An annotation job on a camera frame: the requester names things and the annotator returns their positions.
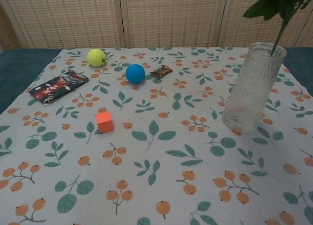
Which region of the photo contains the yellow tennis ball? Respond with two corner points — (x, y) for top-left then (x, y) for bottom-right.
(87, 48), (107, 68)

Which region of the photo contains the pink artificial flower bouquet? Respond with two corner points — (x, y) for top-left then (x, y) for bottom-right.
(243, 0), (313, 56)

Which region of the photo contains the woven bamboo folding screen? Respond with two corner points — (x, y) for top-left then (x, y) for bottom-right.
(0, 0), (313, 51)

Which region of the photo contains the white floral-print tablecloth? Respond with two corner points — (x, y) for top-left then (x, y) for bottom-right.
(0, 46), (313, 225)

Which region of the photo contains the orange cube block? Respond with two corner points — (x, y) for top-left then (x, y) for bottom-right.
(95, 112), (115, 133)

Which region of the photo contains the dark printed snack packet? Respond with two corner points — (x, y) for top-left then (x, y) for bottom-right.
(29, 70), (90, 106)

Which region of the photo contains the transparent textured glass vase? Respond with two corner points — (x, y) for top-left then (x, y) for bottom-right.
(222, 42), (287, 134)

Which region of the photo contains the blue ball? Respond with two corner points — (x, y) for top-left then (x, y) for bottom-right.
(125, 64), (146, 85)

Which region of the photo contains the brown candy wrapper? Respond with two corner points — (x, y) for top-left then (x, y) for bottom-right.
(150, 65), (173, 79)

